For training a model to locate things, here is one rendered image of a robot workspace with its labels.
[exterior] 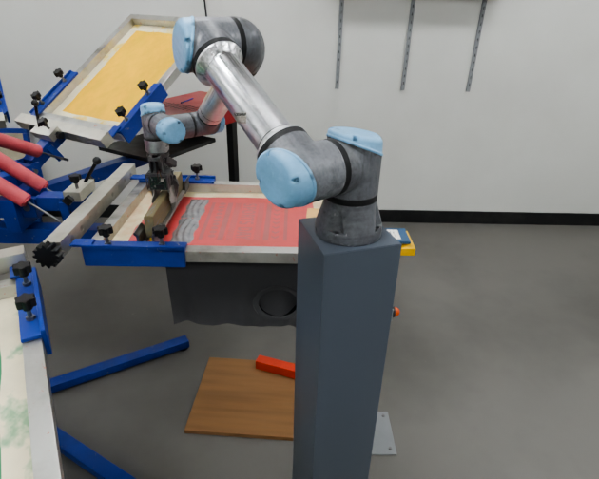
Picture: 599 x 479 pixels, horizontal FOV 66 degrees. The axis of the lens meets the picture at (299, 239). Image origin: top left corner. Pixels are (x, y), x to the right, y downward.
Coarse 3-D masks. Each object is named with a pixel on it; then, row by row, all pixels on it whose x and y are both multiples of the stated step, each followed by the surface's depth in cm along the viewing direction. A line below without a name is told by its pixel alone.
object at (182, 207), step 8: (184, 200) 179; (216, 200) 180; (224, 200) 180; (232, 200) 180; (240, 200) 180; (248, 200) 180; (256, 200) 181; (264, 200) 181; (176, 208) 172; (184, 208) 172; (208, 208) 172; (296, 208) 174; (304, 208) 174; (176, 216) 166; (296, 216) 168; (304, 216) 168
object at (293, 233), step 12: (168, 228) 157; (132, 240) 149; (168, 240) 149; (192, 240) 150; (204, 240) 150; (216, 240) 150; (228, 240) 150; (240, 240) 151; (252, 240) 151; (264, 240) 151; (276, 240) 151; (288, 240) 151
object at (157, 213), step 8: (176, 176) 172; (160, 200) 152; (168, 200) 159; (152, 208) 146; (160, 208) 149; (168, 208) 159; (152, 216) 142; (160, 216) 149; (152, 224) 143; (152, 232) 144
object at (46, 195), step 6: (42, 192) 161; (48, 192) 161; (54, 192) 161; (60, 192) 161; (36, 198) 157; (42, 198) 157; (48, 198) 157; (54, 198) 157; (60, 198) 157; (42, 204) 158; (48, 204) 158; (54, 204) 158; (72, 204) 158; (78, 204) 158; (48, 210) 159; (54, 210) 159; (72, 210) 159
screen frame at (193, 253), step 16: (144, 192) 180; (224, 192) 187; (240, 192) 187; (256, 192) 187; (128, 208) 164; (112, 224) 151; (192, 256) 138; (208, 256) 138; (224, 256) 138; (240, 256) 138; (256, 256) 138; (272, 256) 138; (288, 256) 138
